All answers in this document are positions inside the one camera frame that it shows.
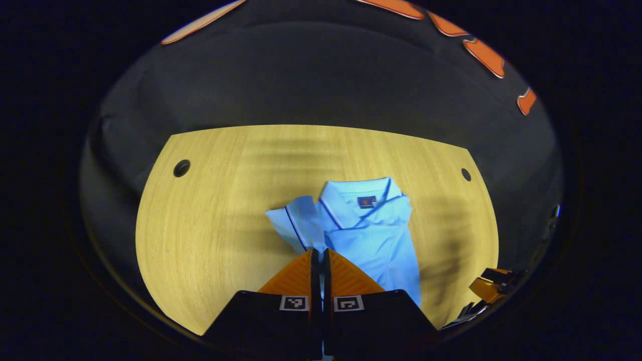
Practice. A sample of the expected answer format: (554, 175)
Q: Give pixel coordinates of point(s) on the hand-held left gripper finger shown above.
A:
(315, 281)
(327, 281)

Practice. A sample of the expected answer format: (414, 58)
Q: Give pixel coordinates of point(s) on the light blue T-shirt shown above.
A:
(371, 235)

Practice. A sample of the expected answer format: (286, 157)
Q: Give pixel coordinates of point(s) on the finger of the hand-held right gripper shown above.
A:
(471, 311)
(489, 288)

